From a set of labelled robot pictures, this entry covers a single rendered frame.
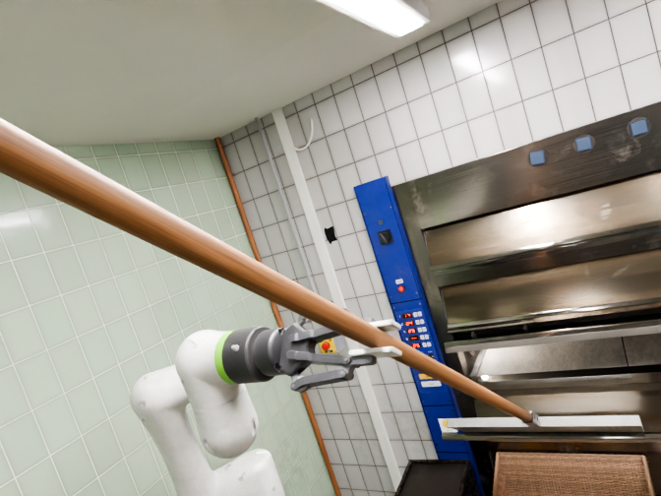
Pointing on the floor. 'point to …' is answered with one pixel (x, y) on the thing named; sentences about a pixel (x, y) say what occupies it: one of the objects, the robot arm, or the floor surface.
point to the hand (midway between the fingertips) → (375, 340)
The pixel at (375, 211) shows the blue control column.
